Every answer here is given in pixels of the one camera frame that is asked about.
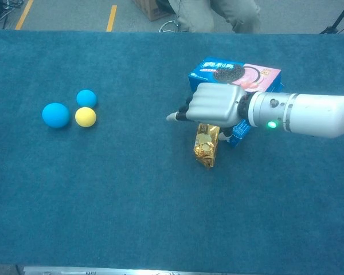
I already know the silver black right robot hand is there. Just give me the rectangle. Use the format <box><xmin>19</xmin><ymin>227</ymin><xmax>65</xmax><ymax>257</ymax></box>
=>
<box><xmin>166</xmin><ymin>82</ymin><xmax>247</xmax><ymax>142</ymax></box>

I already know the blue pink Oreo cookie box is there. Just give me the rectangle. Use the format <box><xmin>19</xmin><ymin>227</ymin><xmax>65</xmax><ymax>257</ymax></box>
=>
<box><xmin>187</xmin><ymin>58</ymin><xmax>284</xmax><ymax>94</ymax></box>

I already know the narrow blue snack box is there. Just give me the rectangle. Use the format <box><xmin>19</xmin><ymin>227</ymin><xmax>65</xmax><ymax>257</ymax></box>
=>
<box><xmin>226</xmin><ymin>119</ymin><xmax>252</xmax><ymax>148</ymax></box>

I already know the gold foil wafer packet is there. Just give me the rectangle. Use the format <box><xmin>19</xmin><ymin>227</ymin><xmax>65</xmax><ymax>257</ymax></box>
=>
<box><xmin>193</xmin><ymin>123</ymin><xmax>221</xmax><ymax>170</ymax></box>

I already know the small blue ball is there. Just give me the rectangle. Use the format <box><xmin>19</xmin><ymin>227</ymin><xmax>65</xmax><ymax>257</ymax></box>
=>
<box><xmin>76</xmin><ymin>89</ymin><xmax>98</xmax><ymax>108</ymax></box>

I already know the yellow ball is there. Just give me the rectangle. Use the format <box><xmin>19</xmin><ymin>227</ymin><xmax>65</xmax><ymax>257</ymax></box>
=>
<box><xmin>75</xmin><ymin>107</ymin><xmax>97</xmax><ymax>128</ymax></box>

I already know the large blue ball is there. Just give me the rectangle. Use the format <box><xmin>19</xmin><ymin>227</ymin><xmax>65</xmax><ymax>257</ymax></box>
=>
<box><xmin>41</xmin><ymin>102</ymin><xmax>71</xmax><ymax>129</ymax></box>

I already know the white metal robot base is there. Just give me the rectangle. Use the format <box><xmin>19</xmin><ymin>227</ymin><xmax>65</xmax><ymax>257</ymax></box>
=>
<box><xmin>15</xmin><ymin>265</ymin><xmax>201</xmax><ymax>275</ymax></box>

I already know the brown cardboard box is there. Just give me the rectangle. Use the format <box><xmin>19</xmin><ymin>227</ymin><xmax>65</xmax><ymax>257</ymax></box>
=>
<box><xmin>132</xmin><ymin>0</ymin><xmax>171</xmax><ymax>22</ymax></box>

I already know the seated person in khaki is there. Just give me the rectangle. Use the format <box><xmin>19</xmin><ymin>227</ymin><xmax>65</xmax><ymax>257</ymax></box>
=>
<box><xmin>167</xmin><ymin>0</ymin><xmax>261</xmax><ymax>34</ymax></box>

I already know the black tripod stand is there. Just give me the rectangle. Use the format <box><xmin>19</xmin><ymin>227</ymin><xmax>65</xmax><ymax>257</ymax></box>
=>
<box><xmin>319</xmin><ymin>0</ymin><xmax>344</xmax><ymax>35</ymax></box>

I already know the teal blue table carpet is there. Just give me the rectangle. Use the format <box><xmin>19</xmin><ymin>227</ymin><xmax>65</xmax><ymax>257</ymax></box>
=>
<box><xmin>0</xmin><ymin>29</ymin><xmax>344</xmax><ymax>266</ymax></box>

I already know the chrome stool foot ring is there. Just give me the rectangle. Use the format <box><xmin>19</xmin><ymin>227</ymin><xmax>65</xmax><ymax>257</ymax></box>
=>
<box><xmin>159</xmin><ymin>19</ymin><xmax>190</xmax><ymax>34</ymax></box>

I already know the black cables and chair base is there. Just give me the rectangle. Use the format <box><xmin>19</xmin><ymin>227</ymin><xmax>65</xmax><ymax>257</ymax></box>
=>
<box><xmin>0</xmin><ymin>0</ymin><xmax>24</xmax><ymax>29</ymax></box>

